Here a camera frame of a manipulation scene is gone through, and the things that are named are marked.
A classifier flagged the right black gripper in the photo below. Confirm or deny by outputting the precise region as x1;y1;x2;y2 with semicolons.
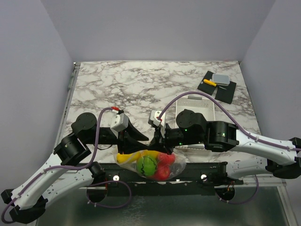
148;121;204;155

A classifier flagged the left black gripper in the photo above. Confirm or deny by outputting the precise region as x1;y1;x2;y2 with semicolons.
86;119;151;154

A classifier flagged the small red toy fruit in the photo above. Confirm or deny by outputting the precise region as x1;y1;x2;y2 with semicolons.
157;153;176;165

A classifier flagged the clear zip top bag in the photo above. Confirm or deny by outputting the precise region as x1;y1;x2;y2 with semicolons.
114;150;186;181

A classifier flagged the dark green toy melon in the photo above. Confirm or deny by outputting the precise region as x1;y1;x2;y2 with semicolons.
136;155;157;177

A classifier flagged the yellow toy mango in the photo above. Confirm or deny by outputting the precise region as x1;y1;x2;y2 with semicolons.
116;150;159;164

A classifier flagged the red toy apple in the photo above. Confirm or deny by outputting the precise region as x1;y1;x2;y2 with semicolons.
152;165;170;181

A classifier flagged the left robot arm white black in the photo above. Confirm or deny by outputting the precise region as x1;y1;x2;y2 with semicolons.
1;107;148;224

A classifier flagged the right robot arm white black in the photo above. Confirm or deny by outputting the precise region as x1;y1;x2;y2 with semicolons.
147;109;301;184

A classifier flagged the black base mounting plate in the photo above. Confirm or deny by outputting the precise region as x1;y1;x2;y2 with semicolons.
101;162;243;196

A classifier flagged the white perforated plastic basket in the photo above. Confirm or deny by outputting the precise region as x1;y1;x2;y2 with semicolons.
175;94;216;149

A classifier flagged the black foam block left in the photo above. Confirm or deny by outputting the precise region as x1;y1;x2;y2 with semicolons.
197;71;217;95

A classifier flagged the black foam block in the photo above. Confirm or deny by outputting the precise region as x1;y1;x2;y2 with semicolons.
215;81;237;104
197;71;217;95

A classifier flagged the black foam block right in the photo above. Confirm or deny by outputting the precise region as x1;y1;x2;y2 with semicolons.
215;81;237;104

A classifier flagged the grey lidded plastic box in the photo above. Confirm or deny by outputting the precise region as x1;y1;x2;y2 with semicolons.
211;73;230;86

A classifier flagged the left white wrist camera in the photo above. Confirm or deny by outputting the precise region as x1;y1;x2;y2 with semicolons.
110;107;129;136

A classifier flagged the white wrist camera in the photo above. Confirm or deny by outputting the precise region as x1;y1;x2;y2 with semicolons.
148;110;166;129
110;107;129;136

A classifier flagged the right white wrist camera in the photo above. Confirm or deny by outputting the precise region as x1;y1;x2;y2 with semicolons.
148;110;166;129

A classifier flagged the aluminium rail left edge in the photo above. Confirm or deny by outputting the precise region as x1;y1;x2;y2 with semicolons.
51;62;81;153

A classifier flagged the yellow handled knife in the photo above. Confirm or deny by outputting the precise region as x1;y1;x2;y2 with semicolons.
203;79;226;90

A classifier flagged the aluminium rail frame front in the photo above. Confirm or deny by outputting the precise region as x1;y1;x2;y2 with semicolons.
33;177;297;226

